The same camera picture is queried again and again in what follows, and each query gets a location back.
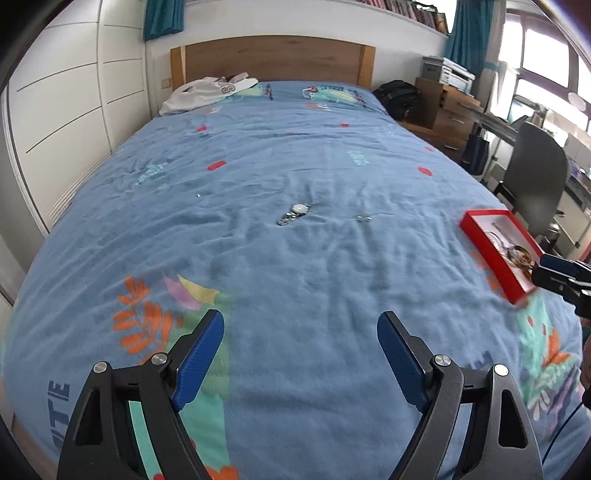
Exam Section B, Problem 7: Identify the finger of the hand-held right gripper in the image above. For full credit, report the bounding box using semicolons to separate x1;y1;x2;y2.
531;267;591;319
539;254;591;278

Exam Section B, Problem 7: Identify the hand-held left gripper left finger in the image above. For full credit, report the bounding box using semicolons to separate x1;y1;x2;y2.
56;309;225;480

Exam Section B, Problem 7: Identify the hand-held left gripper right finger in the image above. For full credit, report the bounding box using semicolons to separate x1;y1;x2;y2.
376;311;546;480

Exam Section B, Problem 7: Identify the amber bangle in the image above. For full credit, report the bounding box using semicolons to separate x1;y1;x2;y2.
509;246;540;272

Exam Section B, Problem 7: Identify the red jewelry box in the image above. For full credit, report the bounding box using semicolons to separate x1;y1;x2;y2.
459;210;546;304

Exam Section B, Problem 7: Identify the silver bangle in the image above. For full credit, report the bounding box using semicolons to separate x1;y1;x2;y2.
487;228;515;254

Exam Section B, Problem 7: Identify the grey chair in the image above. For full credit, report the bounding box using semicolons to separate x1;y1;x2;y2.
494;122;570;237

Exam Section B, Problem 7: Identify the blue printed blanket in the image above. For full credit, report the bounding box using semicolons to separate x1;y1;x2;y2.
0;80;588;480

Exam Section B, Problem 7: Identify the dark hanging bag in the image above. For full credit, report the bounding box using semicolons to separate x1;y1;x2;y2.
463;134;490;175

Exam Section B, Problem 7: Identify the silver wristwatch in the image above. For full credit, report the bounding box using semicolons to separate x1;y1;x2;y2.
276;203;311;227

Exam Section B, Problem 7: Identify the wooden drawer cabinet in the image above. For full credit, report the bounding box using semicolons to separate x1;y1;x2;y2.
416;78;483;153

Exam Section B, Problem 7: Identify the white printer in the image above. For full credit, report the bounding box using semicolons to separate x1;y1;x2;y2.
421;56;475;90

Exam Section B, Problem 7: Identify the black backpack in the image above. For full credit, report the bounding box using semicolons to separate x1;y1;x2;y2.
373;80;422;121

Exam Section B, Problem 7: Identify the teal curtain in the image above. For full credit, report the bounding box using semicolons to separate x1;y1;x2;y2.
144;0;186;42
445;0;507;72

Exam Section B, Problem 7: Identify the white garment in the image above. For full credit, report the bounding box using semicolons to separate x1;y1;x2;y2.
159;72;259;116

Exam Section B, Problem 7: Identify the white wardrobe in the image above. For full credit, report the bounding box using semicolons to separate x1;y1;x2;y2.
0;0;153;236

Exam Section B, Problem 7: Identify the row of books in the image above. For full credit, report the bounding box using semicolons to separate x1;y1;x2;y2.
360;0;451;34

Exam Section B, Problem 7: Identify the wooden headboard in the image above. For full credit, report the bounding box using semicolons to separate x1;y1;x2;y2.
170;36;376;90

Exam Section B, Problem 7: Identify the blue cable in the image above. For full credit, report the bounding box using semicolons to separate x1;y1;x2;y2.
541;399;585;480

